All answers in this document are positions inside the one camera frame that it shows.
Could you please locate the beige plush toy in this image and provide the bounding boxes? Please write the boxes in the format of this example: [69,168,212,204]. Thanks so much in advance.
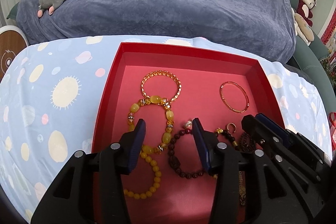
[294,13,314,45]

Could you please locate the red gift bag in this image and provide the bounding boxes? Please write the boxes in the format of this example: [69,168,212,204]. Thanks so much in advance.
[328,112,336,148]

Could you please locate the purple coil bracelet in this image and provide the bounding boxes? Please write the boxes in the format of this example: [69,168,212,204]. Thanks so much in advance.
[238,132,256,153]

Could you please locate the red wall banner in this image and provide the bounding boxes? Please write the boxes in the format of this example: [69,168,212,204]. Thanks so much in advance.
[322,22,336,48]

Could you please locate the gold coil bracelet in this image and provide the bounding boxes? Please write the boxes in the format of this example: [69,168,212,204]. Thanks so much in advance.
[141,70,182,102]

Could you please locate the dark bead bracelet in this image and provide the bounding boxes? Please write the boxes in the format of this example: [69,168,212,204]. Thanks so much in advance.
[215,128,240,151]

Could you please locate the blue grey blanket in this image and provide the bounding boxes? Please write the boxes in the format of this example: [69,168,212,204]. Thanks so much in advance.
[16,0,297,63]

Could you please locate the thin red gold bangle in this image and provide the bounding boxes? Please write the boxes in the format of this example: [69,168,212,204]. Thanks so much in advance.
[220,81,250,113]

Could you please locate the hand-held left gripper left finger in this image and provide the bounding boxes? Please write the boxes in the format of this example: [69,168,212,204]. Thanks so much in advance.
[31,119,146,224]

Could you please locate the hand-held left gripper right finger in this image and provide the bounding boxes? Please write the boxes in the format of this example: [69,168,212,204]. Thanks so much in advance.
[192,118,326,224]

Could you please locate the small yellow bead bracelet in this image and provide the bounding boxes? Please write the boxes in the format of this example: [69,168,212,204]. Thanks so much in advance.
[123,145,162,199]

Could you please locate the green sofa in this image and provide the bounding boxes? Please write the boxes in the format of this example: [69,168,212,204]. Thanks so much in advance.
[270,0,334,98]

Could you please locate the gold mesh bracelet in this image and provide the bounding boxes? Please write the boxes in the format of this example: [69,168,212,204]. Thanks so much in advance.
[238,172,247,207]

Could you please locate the red bead bracelet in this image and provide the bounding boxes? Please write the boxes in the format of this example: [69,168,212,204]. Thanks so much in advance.
[168,122,210,180]

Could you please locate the red monkey plush toy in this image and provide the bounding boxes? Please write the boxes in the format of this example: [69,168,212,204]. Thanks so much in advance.
[296,0,317,26]

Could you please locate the light blue dotted sheet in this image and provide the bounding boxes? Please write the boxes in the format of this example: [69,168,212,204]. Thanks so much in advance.
[0,35,332,222]

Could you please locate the round wooden white device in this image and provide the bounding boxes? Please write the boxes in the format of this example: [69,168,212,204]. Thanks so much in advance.
[0,26,29,77]

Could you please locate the red square box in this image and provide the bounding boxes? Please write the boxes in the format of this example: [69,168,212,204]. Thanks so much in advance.
[91,42,286,224]

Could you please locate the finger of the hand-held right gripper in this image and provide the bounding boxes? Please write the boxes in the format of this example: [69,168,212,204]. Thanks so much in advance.
[256,113,331,174]
[241,114,323,182]

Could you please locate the large yellow bead bracelet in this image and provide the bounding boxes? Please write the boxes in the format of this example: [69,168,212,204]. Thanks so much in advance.
[127,95,175,155]

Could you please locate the potted plants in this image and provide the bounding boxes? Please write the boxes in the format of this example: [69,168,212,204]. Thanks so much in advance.
[320,56,336,83]

